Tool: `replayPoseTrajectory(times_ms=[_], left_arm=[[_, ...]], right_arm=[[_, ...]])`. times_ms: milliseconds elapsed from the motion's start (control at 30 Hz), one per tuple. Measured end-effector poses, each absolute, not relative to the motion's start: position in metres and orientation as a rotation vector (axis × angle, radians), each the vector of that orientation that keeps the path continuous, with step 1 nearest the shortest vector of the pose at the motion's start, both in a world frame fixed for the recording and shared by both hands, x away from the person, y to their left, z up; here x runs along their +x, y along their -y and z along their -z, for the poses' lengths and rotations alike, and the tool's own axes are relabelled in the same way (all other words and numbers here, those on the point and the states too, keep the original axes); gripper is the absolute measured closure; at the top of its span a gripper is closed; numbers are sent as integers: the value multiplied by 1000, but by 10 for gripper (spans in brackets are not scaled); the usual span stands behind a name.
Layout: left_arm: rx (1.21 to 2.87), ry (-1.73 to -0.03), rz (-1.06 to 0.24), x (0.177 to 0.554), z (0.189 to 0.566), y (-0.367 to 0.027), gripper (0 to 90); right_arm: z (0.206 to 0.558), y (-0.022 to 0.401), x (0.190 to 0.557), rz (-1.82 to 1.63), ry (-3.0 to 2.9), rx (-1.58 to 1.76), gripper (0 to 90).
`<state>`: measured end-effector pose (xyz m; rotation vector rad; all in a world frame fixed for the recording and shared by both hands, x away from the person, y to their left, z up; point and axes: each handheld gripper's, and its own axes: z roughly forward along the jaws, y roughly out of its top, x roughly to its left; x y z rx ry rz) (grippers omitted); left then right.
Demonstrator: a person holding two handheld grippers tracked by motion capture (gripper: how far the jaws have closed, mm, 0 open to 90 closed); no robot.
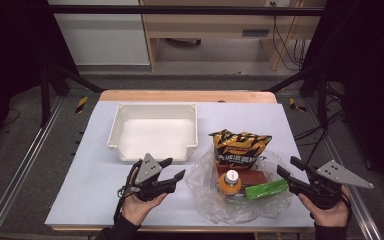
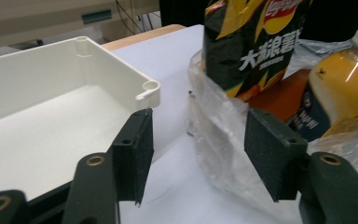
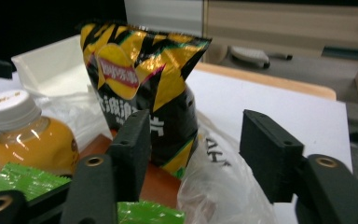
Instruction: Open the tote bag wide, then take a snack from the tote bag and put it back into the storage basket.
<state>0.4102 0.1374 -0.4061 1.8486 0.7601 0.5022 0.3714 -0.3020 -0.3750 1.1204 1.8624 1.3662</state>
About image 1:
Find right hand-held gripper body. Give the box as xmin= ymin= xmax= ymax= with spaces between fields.
xmin=296 ymin=159 xmax=375 ymax=211

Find black desk cables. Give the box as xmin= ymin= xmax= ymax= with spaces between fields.
xmin=270 ymin=1 xmax=310 ymax=72

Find white plastic bin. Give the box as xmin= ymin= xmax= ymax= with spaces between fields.
xmin=44 ymin=100 xmax=315 ymax=229

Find person's right hand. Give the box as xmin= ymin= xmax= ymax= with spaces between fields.
xmin=297 ymin=184 xmax=352 ymax=228

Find black metal stand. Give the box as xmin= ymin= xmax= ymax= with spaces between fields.
xmin=263 ymin=66 xmax=332 ymax=128
xmin=39 ymin=62 xmax=107 ymax=128

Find black floor cables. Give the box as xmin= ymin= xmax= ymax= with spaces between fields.
xmin=293 ymin=83 xmax=348 ymax=168

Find black horizontal frame bar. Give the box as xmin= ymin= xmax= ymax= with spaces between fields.
xmin=46 ymin=4 xmax=328 ymax=16

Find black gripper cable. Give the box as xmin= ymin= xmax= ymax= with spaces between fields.
xmin=113 ymin=161 xmax=140 ymax=224

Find clear plastic bag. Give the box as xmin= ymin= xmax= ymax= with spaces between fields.
xmin=184 ymin=146 xmax=296 ymax=225

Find aluminium floor rail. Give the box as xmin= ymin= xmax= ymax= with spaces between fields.
xmin=0 ymin=95 xmax=65 ymax=240
xmin=304 ymin=96 xmax=383 ymax=240

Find green seaweed snack packet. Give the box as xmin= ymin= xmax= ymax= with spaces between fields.
xmin=244 ymin=178 xmax=289 ymax=202

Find black curtain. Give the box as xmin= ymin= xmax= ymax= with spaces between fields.
xmin=0 ymin=0 xmax=78 ymax=153
xmin=300 ymin=0 xmax=384 ymax=196

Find white plastic tray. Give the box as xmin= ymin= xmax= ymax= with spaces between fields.
xmin=106 ymin=103 xmax=199 ymax=163

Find person's left hand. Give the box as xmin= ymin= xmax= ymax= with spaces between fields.
xmin=121 ymin=168 xmax=168 ymax=227

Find black yellow chips bag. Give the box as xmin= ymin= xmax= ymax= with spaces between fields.
xmin=208 ymin=129 xmax=273 ymax=171

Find orange juice bottle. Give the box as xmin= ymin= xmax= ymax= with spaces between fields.
xmin=218 ymin=169 xmax=243 ymax=198

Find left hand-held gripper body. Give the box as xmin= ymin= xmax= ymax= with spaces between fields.
xmin=126 ymin=152 xmax=178 ymax=203

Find white cabinet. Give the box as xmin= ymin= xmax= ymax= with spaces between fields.
xmin=48 ymin=0 xmax=151 ymax=66

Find brown cookie box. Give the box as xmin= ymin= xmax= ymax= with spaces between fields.
xmin=217 ymin=165 xmax=268 ymax=188

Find wooden desk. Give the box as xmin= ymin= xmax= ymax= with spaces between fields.
xmin=139 ymin=0 xmax=328 ymax=72

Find black floor cable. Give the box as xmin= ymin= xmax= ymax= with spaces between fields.
xmin=0 ymin=105 xmax=22 ymax=128

